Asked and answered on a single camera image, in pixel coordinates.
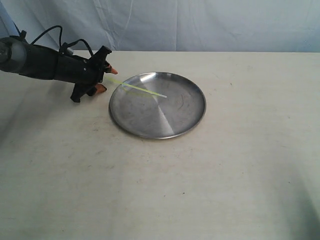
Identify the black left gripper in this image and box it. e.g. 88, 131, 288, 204
56, 46, 118, 103

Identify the thin green glow stick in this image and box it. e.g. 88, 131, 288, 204
104, 77, 167, 98

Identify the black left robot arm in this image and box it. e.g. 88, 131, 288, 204
0, 31, 117, 103

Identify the round stainless steel plate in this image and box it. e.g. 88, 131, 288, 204
108, 72, 207, 140

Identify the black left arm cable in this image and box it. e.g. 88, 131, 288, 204
19, 25, 95, 61

